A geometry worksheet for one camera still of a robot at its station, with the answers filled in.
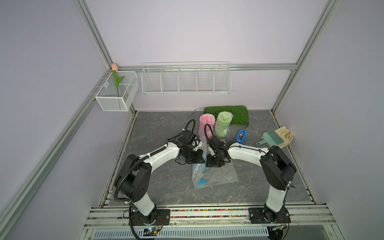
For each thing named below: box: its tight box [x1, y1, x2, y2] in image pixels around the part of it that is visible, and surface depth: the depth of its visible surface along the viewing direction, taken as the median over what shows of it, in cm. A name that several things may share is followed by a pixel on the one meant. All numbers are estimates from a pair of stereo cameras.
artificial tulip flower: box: [111, 63, 125, 98], surface depth 92 cm
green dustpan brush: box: [255, 130, 285, 146], surface depth 104 cm
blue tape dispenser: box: [235, 129, 248, 145], surface depth 104 cm
